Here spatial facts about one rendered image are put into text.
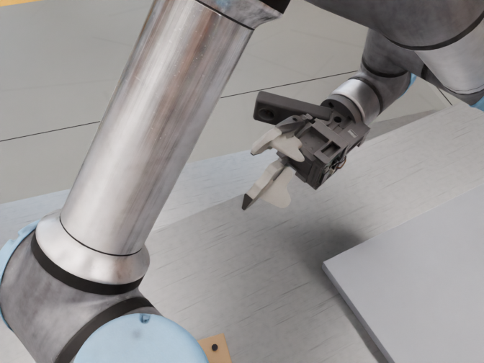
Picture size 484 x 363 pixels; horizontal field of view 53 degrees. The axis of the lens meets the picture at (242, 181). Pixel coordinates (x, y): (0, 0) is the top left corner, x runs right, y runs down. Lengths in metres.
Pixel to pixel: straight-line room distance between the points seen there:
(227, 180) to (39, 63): 1.91
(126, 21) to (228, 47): 2.45
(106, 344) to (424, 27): 0.35
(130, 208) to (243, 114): 1.79
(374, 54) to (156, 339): 0.51
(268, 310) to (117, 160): 0.40
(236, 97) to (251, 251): 1.55
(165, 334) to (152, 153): 0.16
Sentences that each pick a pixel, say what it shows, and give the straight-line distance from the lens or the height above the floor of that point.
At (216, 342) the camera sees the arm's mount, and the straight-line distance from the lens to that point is 0.68.
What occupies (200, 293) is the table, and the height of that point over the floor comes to 0.83.
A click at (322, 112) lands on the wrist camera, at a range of 0.74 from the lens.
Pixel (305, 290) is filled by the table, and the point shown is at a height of 0.83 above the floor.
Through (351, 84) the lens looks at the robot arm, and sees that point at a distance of 0.77.
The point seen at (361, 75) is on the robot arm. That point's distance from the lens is 0.79.
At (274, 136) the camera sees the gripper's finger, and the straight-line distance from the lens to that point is 0.63.
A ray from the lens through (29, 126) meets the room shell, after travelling 2.35.
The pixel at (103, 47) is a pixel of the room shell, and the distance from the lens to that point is 2.69.
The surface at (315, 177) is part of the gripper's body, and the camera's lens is 0.70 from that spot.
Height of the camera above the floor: 1.52
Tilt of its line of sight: 51 degrees down
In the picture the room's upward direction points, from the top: straight up
